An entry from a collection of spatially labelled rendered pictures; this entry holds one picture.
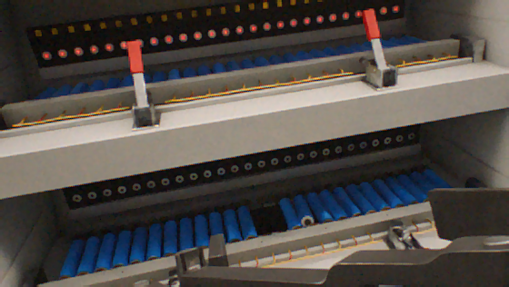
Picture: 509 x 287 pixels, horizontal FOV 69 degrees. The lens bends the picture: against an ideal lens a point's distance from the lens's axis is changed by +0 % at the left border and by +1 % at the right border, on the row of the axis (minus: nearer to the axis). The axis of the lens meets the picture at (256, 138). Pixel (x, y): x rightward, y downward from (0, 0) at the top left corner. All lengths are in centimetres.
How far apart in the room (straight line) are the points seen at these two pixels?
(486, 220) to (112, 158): 32
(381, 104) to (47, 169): 35
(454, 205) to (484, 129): 35
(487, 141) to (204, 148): 38
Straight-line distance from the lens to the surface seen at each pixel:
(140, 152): 39
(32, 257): 55
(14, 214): 53
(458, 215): 24
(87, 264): 51
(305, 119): 40
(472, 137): 60
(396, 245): 48
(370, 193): 55
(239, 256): 46
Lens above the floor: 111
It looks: 5 degrees down
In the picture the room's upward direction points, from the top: 9 degrees counter-clockwise
